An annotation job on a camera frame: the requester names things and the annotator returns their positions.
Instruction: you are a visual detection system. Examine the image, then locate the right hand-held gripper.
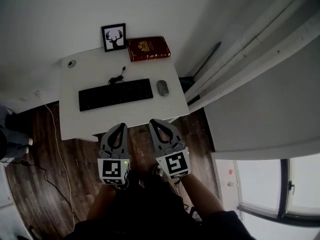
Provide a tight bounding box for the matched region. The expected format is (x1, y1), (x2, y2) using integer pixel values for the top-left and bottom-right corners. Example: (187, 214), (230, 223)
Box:
(149, 118), (190, 180)

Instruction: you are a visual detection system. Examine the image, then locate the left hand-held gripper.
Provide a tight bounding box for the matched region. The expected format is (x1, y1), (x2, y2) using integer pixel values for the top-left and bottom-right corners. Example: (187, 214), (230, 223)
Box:
(96, 122), (131, 186)

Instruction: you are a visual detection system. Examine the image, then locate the black keyboard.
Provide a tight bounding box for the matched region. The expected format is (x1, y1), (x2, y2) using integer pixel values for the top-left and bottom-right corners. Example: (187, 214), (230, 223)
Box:
(78, 78), (154, 112)

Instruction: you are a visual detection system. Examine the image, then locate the grey mouse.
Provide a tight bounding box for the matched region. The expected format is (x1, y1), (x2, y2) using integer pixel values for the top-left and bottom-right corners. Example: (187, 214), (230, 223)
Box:
(156, 79), (170, 97)

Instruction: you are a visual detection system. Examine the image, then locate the person's right forearm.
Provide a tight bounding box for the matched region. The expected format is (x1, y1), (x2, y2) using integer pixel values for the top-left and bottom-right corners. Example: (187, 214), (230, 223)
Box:
(179, 175), (225, 217)

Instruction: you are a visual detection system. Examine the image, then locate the person's left forearm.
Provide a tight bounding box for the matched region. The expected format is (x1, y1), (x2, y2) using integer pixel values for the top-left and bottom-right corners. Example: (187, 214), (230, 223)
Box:
(86, 183), (117, 221)

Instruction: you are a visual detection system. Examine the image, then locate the person's right shoe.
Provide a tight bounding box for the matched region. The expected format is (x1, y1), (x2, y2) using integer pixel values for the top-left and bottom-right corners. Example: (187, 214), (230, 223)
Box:
(151, 164), (164, 178)

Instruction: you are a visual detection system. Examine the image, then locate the white desk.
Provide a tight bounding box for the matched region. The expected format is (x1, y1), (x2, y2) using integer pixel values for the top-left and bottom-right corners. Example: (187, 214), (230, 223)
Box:
(58, 46), (190, 142)

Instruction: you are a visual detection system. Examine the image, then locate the person's black clothing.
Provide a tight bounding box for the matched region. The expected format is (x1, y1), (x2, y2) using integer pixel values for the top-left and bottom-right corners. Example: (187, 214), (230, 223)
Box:
(63, 168), (256, 240)

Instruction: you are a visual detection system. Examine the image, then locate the red hardcover book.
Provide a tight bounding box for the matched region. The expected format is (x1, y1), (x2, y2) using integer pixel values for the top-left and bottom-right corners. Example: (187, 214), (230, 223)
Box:
(126, 36), (172, 63)

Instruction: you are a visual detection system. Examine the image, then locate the black framed window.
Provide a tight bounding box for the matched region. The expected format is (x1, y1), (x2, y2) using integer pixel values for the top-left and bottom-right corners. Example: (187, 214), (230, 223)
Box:
(233, 153), (320, 221)

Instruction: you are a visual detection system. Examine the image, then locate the black framed deer picture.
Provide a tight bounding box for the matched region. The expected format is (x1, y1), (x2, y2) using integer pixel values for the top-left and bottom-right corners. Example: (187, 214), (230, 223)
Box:
(101, 22), (127, 53)

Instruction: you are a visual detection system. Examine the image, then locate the white vertical pipe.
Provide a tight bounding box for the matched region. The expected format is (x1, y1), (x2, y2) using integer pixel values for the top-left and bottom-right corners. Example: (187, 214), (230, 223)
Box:
(184, 0), (298, 102)
(187, 0), (320, 107)

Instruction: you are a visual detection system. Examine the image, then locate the white floor cable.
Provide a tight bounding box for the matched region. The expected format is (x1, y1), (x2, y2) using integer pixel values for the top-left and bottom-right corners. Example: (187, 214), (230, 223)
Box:
(44, 103), (76, 225)

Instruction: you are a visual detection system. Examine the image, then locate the black plug cable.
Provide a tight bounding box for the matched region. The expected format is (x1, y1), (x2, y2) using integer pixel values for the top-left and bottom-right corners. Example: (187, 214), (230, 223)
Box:
(107, 65), (127, 85)

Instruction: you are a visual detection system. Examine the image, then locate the black floor cable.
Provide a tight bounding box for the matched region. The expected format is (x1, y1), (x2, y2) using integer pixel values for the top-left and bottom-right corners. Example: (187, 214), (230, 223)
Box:
(0, 158), (73, 210)

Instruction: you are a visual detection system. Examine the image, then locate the black recorder device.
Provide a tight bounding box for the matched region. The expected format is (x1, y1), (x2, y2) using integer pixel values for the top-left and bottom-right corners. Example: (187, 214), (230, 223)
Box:
(189, 206), (202, 222)

